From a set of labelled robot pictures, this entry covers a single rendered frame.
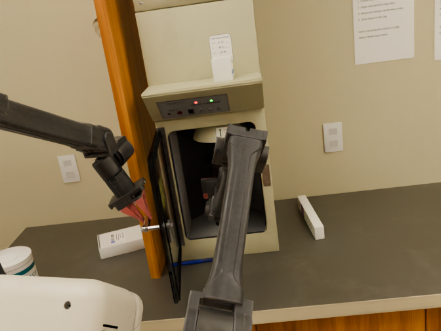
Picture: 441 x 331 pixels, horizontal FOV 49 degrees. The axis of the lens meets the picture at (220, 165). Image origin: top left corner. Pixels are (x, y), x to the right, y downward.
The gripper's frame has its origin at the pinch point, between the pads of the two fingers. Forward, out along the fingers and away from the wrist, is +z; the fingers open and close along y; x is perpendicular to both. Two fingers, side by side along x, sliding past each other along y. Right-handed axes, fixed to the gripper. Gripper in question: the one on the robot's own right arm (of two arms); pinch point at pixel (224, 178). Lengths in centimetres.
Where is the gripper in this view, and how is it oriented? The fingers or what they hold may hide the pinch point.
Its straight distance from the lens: 157.6
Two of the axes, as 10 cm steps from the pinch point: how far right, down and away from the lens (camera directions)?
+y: -9.9, 1.1, 0.8
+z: 0.4, -3.5, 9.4
